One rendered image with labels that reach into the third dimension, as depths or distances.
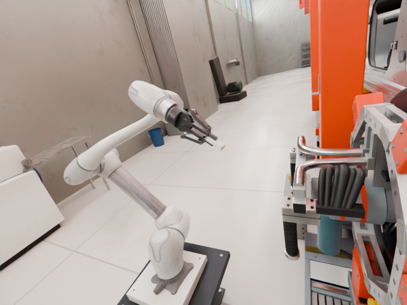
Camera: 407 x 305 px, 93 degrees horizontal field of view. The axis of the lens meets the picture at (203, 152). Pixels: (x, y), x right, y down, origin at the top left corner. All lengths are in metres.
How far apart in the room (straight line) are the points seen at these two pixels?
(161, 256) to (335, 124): 1.07
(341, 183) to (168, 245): 0.82
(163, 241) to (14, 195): 2.05
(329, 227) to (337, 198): 0.45
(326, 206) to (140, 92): 0.69
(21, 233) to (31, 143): 1.36
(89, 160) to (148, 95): 0.44
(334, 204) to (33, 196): 2.80
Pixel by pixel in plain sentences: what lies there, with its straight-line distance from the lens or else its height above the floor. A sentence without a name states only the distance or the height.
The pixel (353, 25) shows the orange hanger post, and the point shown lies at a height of 1.36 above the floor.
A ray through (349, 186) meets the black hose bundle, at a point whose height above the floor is 1.02.
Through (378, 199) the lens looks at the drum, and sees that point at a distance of 0.73.
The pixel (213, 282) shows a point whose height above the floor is 0.30.
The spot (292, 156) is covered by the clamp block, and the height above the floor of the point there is 0.93.
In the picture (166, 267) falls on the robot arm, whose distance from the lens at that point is 1.14.
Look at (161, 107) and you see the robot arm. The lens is 0.75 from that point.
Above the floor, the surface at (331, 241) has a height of 0.57.
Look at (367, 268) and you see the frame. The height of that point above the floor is 0.62.
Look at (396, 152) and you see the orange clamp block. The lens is 0.53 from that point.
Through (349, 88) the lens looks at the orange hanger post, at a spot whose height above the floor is 1.12.
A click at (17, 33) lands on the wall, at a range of 4.10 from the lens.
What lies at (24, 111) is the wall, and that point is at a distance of 3.77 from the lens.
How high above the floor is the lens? 1.31
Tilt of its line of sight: 21 degrees down
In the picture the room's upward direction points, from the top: 14 degrees counter-clockwise
